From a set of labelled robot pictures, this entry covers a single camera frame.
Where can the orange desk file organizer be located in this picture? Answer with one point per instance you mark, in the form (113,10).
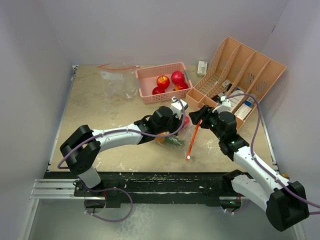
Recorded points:
(236,66)

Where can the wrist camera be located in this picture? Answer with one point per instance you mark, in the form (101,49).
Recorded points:
(224,106)
(177,107)

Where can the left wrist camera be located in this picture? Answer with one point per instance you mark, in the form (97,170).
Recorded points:
(177,107)

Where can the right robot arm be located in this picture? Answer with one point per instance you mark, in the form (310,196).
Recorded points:
(283,202)

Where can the fake red yellow mango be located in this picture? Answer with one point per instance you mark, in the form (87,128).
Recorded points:
(186,122)

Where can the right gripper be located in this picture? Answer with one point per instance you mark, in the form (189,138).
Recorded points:
(204,113)

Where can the pink plastic basket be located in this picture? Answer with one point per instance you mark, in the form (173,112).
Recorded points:
(147,82)

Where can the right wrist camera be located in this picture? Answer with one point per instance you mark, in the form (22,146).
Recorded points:
(224,106)

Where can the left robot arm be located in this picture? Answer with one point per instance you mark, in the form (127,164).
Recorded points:
(80,150)

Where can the fake red apple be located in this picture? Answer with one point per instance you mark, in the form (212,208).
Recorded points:
(163,81)
(158,90)
(180,86)
(177,77)

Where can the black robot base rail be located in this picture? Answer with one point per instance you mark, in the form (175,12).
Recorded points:
(212,189)

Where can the clear zip bag mixed fruit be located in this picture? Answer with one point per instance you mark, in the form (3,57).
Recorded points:
(189,136)

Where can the small white box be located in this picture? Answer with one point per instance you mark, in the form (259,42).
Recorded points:
(202,68)

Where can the clear zip bag red apples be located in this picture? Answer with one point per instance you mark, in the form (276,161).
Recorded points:
(119,79)

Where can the fake pineapple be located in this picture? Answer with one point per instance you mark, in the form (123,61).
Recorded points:
(170,141)

